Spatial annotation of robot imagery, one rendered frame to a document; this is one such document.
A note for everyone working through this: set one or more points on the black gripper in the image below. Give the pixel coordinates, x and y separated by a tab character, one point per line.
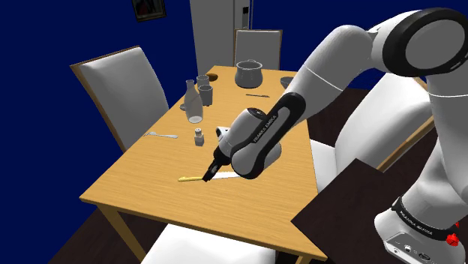
221	155

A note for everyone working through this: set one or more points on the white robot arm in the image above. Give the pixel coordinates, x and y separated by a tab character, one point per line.
369	55

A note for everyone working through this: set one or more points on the grey salt shaker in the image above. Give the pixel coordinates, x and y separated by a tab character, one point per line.
199	139

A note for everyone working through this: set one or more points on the wooden dining table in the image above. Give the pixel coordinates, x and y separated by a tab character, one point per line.
234	204

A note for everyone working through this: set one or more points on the silver fork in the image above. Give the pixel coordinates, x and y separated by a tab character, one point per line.
162	135

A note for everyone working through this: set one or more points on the clear glass bottle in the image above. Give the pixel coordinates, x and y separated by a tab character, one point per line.
193	102

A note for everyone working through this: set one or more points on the grey cup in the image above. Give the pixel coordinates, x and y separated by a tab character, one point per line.
206	96
202	80

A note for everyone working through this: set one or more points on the dark table knife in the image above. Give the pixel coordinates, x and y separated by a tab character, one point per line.
257	96

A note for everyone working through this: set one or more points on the small brown bowl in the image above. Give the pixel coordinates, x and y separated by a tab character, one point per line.
212	77

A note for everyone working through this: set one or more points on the grey pot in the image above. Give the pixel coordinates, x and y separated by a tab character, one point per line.
248	76

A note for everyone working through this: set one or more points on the grey bowl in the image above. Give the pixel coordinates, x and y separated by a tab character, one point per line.
286	82

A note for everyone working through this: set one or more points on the grey door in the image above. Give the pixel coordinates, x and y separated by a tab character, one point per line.
214	33

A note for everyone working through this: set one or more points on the dark robot stand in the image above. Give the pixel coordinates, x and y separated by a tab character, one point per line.
343	215

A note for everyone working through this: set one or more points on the white chair with wooden frame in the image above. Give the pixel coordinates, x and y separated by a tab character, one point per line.
257	45
124	91
380	124
204	248

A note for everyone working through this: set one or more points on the dark framed wall picture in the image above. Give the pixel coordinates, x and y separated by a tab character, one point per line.
148	8

